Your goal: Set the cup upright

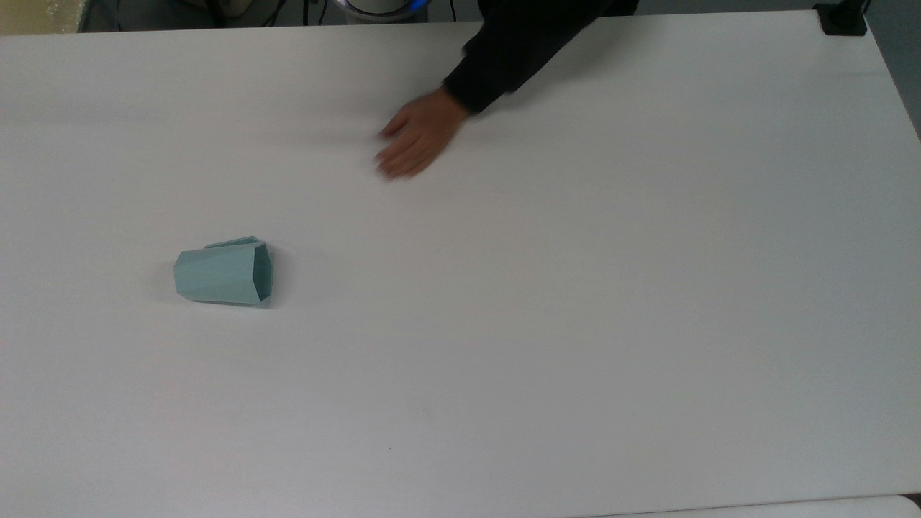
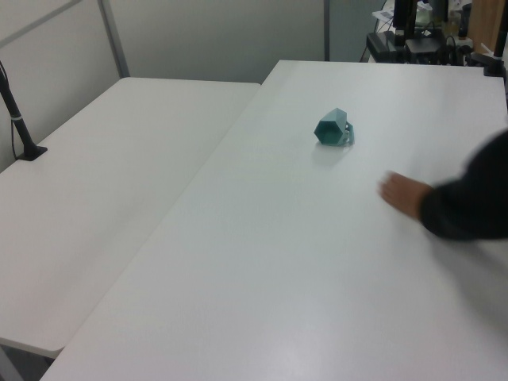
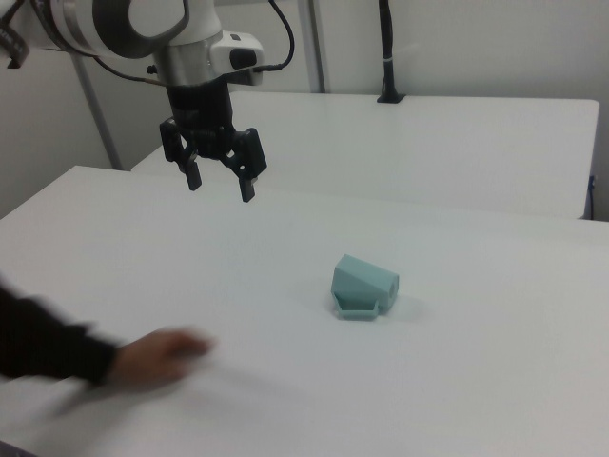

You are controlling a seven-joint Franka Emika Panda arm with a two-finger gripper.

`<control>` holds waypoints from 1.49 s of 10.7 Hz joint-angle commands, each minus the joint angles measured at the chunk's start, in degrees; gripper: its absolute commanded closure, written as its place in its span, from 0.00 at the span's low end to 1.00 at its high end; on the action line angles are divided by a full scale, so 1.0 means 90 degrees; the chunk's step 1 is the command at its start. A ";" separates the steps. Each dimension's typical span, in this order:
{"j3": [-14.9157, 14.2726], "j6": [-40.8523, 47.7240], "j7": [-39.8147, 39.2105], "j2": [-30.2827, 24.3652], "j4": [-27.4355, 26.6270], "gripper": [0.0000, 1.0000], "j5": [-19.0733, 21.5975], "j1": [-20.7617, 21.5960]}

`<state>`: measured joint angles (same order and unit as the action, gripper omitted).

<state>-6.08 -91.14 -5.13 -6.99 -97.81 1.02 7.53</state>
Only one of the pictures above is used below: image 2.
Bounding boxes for person's bare hand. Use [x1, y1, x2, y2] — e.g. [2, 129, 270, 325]
[376, 171, 434, 220]

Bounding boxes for teal faceted plastic cup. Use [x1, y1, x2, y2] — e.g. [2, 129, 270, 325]
[314, 107, 356, 148]

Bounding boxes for dark sleeved forearm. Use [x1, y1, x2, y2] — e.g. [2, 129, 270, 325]
[418, 127, 508, 241]

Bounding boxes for black upright equipment column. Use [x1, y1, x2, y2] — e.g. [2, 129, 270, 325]
[392, 0, 418, 47]

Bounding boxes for small black box device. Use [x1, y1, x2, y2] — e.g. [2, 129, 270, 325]
[404, 37, 442, 64]

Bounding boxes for flat black device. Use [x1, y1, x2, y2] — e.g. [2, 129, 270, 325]
[364, 31, 398, 63]

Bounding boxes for wooden panel board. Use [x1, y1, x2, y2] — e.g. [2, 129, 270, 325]
[469, 0, 508, 57]

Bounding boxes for black clamp mount post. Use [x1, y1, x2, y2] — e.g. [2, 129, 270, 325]
[465, 22, 508, 79]

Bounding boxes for grey metal partition post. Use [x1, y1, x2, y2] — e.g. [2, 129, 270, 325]
[321, 0, 332, 62]
[96, 0, 132, 79]

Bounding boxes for thin black cable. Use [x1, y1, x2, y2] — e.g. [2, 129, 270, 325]
[0, 63, 20, 160]

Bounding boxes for black camera stand pole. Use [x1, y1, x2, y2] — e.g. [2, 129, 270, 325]
[0, 60, 48, 161]

